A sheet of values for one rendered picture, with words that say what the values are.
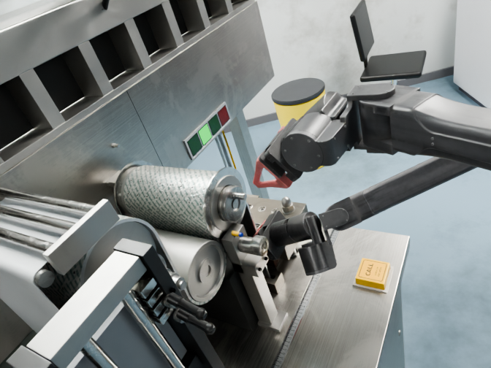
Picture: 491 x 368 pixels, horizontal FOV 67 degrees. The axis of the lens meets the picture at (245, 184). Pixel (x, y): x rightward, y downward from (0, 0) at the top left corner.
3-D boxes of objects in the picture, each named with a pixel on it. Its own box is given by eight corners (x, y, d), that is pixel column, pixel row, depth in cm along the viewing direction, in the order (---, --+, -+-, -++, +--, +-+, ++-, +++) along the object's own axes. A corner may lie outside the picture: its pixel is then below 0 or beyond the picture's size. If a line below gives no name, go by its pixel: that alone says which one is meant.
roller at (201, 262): (202, 315, 72) (179, 274, 66) (115, 285, 86) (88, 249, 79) (231, 267, 80) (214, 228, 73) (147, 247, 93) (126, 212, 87)
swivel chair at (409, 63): (414, 96, 341) (413, -18, 287) (449, 124, 291) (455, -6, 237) (348, 115, 346) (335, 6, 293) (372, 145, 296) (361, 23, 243)
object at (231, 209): (230, 229, 74) (221, 198, 71) (221, 228, 75) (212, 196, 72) (248, 209, 79) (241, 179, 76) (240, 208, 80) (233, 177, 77)
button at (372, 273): (384, 290, 90) (383, 284, 89) (355, 284, 94) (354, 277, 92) (390, 269, 94) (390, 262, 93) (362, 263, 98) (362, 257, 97)
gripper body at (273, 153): (314, 148, 64) (343, 124, 58) (291, 185, 57) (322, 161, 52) (286, 123, 63) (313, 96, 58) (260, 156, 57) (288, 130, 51)
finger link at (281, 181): (281, 180, 68) (313, 155, 61) (264, 206, 63) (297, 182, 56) (253, 155, 67) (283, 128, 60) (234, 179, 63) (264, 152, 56)
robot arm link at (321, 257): (341, 207, 83) (345, 205, 74) (359, 256, 81) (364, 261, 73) (290, 222, 85) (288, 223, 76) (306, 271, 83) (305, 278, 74)
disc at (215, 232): (215, 253, 74) (197, 189, 67) (213, 253, 74) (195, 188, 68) (251, 214, 85) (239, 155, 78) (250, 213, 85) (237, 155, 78)
